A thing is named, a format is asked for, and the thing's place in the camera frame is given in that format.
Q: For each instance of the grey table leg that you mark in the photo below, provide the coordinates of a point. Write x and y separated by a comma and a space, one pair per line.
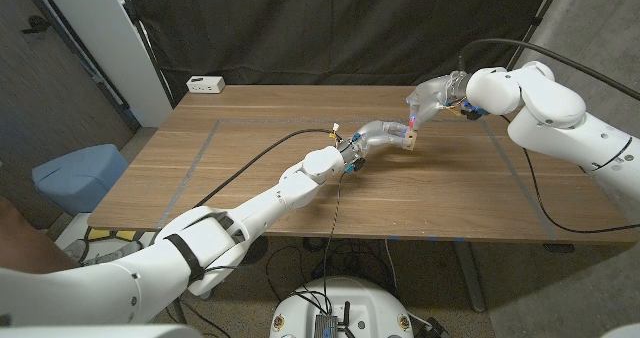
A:
470, 278

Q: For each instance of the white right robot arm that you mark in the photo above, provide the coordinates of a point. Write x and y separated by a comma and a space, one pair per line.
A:
565, 118

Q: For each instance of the white power strip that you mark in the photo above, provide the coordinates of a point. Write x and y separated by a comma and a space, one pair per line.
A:
205, 84

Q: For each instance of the person's bare leg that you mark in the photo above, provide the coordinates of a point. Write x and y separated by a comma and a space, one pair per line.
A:
25, 250

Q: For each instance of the small wooden block with holes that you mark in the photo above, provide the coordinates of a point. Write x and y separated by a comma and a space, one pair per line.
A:
410, 140

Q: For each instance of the black backdrop stand pole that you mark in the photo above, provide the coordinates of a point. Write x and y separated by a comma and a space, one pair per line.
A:
532, 25
147, 48

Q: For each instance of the grey electronics module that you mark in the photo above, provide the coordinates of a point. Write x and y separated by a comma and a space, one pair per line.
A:
326, 326

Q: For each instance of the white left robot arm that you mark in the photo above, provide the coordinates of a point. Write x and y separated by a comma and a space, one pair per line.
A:
200, 248

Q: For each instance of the black round floor fan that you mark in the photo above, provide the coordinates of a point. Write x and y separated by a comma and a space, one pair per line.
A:
257, 250

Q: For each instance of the black curtain backdrop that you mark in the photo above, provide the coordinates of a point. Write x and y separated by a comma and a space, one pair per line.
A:
340, 28

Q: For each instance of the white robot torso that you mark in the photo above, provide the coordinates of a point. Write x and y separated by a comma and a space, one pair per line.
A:
365, 303

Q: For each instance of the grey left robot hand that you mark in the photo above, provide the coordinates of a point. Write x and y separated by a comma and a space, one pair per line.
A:
375, 133

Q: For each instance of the white cabinet panel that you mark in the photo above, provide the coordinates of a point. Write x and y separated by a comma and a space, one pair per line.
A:
110, 43

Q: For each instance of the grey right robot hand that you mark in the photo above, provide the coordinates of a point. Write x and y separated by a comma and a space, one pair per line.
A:
435, 95

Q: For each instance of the blue padded stool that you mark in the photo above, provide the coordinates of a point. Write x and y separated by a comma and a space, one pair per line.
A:
80, 175

